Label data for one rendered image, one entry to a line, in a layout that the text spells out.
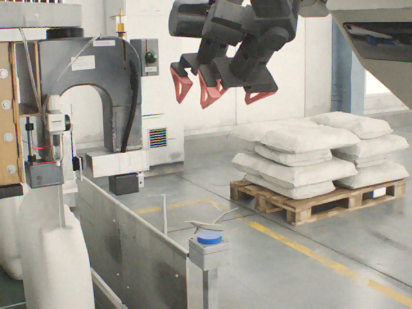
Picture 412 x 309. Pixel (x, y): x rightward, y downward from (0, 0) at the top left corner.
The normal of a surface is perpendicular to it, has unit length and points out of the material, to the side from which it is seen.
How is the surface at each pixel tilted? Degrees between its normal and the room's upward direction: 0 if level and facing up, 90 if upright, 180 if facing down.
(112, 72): 90
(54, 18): 90
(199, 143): 90
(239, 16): 59
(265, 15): 143
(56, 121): 90
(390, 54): 130
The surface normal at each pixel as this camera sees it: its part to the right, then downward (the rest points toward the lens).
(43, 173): 0.49, 0.18
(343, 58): -0.87, 0.12
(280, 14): -0.15, 0.91
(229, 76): 0.33, -0.55
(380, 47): -0.66, 0.72
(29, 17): 0.93, 0.07
